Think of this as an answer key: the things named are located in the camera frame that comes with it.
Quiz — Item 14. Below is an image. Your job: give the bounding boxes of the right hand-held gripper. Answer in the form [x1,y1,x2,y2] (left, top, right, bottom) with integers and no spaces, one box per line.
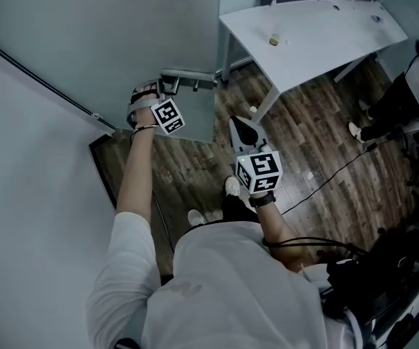
[228,116,282,198]

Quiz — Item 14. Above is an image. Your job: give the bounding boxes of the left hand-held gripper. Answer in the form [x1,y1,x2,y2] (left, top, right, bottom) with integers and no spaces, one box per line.
[127,79,187,137]

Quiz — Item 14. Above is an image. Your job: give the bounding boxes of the metal door handle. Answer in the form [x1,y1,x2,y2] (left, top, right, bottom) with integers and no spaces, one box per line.
[159,68,218,92]

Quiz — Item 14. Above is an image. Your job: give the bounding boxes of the frosted glass door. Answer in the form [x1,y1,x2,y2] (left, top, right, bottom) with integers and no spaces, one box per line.
[0,0,222,145]

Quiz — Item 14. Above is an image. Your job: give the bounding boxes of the person's left forearm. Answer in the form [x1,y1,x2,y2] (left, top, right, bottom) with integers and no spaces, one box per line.
[116,125,159,222]

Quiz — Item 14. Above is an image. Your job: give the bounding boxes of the person's right forearm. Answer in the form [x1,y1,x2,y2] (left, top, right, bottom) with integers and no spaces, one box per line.
[255,198,307,271]

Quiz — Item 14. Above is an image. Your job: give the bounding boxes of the person's left hand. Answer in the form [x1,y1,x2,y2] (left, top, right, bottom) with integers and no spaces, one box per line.
[133,84,159,129]

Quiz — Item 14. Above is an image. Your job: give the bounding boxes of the person's right white shoe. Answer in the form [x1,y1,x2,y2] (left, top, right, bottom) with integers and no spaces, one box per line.
[224,175,242,198]

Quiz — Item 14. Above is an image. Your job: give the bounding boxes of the person's white shoe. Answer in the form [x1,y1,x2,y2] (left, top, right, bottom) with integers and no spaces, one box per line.
[224,175,242,198]
[187,209,206,228]

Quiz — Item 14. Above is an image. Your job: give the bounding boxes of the black wristband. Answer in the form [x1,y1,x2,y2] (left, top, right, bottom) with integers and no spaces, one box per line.
[248,190,278,209]

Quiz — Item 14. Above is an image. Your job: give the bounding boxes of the person's black trousers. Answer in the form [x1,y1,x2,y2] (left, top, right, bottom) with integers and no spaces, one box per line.
[219,193,260,225]

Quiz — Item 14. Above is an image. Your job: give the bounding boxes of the person's left white shoe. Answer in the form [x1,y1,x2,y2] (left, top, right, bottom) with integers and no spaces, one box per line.
[187,209,206,228]

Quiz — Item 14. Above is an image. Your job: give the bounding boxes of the white table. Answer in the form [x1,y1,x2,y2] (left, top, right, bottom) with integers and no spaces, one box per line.
[218,0,410,124]

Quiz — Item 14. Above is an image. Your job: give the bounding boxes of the person's white shirt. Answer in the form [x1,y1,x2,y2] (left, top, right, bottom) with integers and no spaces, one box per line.
[84,211,362,349]

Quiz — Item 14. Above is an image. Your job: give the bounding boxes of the black backpack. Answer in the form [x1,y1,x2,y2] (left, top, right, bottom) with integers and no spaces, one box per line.
[324,226,419,349]

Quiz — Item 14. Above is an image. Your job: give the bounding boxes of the thin wrist bracelet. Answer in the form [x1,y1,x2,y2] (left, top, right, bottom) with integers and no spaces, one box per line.
[132,122,159,134]

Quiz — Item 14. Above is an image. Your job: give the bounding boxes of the black floor cable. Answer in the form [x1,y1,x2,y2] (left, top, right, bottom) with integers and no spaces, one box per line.
[279,140,409,217]

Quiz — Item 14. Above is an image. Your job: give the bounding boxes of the black door rail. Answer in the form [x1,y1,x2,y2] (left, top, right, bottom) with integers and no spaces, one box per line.
[0,30,117,132]

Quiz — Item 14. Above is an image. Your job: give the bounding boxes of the black cable bundle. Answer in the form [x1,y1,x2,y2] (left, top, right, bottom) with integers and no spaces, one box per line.
[261,235,372,262]

